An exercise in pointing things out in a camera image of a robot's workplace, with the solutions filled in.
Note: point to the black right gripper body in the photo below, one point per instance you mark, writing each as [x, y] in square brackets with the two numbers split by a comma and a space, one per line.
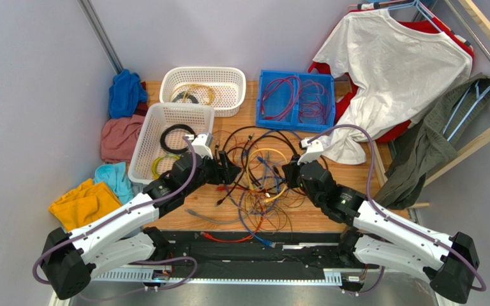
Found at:
[295, 173]

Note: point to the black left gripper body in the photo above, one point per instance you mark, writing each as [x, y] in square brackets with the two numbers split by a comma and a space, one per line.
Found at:
[219, 175]

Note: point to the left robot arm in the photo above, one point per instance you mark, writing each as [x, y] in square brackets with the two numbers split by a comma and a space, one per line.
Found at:
[72, 258]

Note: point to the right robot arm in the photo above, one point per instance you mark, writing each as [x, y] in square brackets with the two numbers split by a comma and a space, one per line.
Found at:
[448, 263]

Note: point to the white rectangular basket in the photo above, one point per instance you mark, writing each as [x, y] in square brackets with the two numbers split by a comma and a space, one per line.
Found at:
[159, 118]

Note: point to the blue divided bin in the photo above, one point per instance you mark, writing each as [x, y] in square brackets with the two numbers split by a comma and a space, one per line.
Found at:
[295, 101]

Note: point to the white oval basket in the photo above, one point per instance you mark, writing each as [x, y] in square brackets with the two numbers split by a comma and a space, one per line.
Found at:
[221, 88]

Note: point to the black coil in oval basket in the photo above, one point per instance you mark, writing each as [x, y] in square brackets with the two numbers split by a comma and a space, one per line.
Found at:
[185, 97]

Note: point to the red garment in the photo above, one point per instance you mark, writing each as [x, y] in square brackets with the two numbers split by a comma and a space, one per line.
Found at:
[432, 25]

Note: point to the cyan cloth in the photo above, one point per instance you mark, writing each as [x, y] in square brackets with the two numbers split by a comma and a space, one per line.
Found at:
[116, 179]

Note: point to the pink cloth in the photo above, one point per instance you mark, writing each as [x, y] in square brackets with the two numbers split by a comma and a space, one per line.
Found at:
[119, 138]

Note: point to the blue cloth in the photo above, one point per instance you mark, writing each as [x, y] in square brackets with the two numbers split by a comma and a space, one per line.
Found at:
[125, 94]

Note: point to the yellow cloth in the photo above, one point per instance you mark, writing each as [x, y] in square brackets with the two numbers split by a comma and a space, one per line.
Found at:
[85, 204]

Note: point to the olive green garment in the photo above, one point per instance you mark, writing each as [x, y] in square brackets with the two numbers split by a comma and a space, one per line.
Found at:
[432, 142]

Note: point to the white t-shirt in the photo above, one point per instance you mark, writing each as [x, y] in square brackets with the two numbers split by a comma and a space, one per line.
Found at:
[389, 72]

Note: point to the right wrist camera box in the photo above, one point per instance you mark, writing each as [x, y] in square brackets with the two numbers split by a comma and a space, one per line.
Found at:
[313, 150]

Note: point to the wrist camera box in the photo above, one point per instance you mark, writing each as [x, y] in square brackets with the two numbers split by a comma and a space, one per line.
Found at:
[313, 150]
[202, 145]

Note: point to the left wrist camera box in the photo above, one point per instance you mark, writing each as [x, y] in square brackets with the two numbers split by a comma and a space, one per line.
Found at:
[202, 145]

